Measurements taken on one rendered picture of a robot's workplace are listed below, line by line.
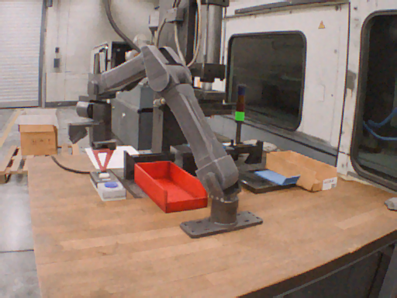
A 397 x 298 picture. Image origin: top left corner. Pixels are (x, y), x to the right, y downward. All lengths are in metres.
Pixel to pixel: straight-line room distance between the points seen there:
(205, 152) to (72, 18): 9.69
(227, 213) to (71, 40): 9.68
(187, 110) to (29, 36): 9.55
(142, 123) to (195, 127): 3.50
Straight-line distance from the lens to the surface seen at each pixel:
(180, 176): 1.05
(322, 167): 1.24
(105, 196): 0.95
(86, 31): 10.34
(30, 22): 10.27
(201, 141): 0.79
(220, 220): 0.80
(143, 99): 4.24
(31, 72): 10.21
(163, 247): 0.73
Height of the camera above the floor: 1.27
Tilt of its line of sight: 14 degrees down
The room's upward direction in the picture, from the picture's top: 3 degrees clockwise
